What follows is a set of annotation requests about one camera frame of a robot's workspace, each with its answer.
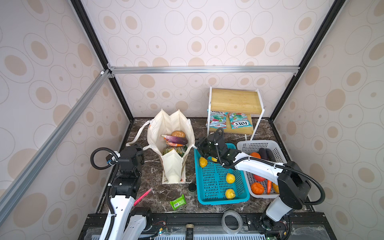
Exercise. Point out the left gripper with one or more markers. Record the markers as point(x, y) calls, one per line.
point(140, 150)

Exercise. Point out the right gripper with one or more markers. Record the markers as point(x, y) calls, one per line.
point(201, 141)

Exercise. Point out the light purple eggplant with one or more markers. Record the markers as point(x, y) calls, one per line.
point(175, 140)

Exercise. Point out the potato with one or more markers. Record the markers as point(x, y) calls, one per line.
point(179, 134)

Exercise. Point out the cream canvas grocery bag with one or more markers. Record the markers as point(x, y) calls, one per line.
point(164, 124)

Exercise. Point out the green spring tea candy bag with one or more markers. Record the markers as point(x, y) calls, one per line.
point(180, 150)

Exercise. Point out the red candy bag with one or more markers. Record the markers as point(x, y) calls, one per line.
point(174, 144)

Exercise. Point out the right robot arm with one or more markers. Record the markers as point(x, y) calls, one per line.
point(296, 188)

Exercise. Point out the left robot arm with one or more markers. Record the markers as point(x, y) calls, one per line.
point(122, 193)

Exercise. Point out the teal candy bag left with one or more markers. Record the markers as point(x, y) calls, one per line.
point(218, 120)

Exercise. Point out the teal Fox's candy bag right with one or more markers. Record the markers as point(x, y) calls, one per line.
point(239, 120)

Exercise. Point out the yellow starfruit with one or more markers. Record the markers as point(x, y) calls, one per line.
point(203, 162)

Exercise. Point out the pink marker pen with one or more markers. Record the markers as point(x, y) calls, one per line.
point(142, 197)

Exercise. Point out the teal plastic basket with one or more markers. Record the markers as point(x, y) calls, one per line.
point(212, 185)

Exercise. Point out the orange fruit in white basket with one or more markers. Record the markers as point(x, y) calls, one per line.
point(255, 155)

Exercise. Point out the white wooden two-tier shelf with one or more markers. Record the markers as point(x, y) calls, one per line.
point(237, 101)

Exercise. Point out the dark small jar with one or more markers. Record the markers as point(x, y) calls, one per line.
point(192, 190)

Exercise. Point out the red tomato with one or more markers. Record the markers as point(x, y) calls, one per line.
point(258, 178)

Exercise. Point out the green wipes packet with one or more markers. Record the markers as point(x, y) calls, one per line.
point(179, 202)

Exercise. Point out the orange carrot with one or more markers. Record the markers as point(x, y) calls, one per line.
point(269, 186)

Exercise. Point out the clear tape roll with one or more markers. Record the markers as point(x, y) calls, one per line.
point(232, 222)

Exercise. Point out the white plastic basket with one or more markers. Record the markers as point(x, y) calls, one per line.
point(251, 168)

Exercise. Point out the yellow mango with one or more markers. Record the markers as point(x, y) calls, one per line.
point(276, 188)

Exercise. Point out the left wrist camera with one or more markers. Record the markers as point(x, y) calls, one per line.
point(112, 159)

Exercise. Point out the aluminium frame bar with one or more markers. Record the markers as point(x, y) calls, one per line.
point(23, 181)

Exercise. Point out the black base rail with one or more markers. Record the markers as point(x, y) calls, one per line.
point(300, 226)

